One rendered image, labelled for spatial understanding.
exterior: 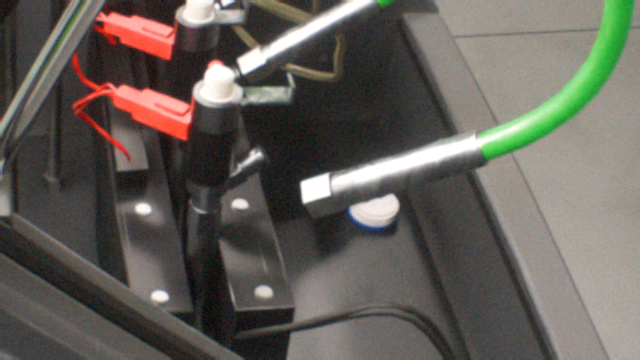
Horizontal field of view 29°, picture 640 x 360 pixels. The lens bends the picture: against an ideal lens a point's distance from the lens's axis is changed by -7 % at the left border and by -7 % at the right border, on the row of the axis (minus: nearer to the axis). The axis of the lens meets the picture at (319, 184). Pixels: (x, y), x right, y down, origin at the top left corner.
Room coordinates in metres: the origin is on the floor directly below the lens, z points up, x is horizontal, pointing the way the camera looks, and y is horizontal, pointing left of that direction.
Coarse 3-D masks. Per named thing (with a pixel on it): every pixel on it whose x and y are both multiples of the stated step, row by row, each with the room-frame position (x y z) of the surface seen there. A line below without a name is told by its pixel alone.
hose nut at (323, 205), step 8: (320, 176) 0.50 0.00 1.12; (328, 176) 0.50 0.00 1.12; (304, 184) 0.50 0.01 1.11; (312, 184) 0.49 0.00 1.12; (320, 184) 0.49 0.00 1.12; (328, 184) 0.49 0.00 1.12; (304, 192) 0.49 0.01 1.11; (312, 192) 0.49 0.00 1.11; (320, 192) 0.49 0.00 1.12; (328, 192) 0.49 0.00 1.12; (304, 200) 0.49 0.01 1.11; (312, 200) 0.49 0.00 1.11; (320, 200) 0.49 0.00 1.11; (328, 200) 0.49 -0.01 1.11; (312, 208) 0.49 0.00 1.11; (320, 208) 0.49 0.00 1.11; (328, 208) 0.49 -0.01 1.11; (336, 208) 0.49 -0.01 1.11; (344, 208) 0.49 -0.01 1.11; (312, 216) 0.49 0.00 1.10; (320, 216) 0.49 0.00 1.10
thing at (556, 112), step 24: (624, 0) 0.48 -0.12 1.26; (600, 24) 0.49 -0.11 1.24; (624, 24) 0.48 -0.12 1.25; (600, 48) 0.49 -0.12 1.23; (624, 48) 0.49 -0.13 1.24; (600, 72) 0.48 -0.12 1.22; (576, 96) 0.49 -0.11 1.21; (528, 120) 0.49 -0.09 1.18; (552, 120) 0.49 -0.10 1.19; (504, 144) 0.49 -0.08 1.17; (528, 144) 0.49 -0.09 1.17
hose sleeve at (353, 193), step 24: (432, 144) 0.50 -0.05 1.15; (456, 144) 0.49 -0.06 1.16; (480, 144) 0.49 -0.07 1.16; (360, 168) 0.50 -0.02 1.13; (384, 168) 0.49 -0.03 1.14; (408, 168) 0.49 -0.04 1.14; (432, 168) 0.49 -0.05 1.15; (456, 168) 0.49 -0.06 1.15; (336, 192) 0.49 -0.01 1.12; (360, 192) 0.49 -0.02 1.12; (384, 192) 0.49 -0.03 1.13
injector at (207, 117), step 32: (192, 96) 0.57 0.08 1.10; (192, 128) 0.57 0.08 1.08; (224, 128) 0.56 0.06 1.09; (192, 160) 0.56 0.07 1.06; (224, 160) 0.57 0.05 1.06; (256, 160) 0.58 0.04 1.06; (192, 192) 0.56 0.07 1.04; (224, 192) 0.57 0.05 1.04; (192, 224) 0.57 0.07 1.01; (192, 256) 0.57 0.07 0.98; (192, 288) 0.57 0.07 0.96
